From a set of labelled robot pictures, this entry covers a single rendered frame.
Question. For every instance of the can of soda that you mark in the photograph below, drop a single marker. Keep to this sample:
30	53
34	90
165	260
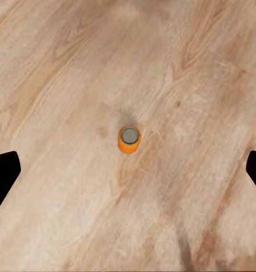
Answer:
128	139

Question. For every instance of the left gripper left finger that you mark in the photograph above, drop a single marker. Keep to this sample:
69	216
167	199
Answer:
10	169

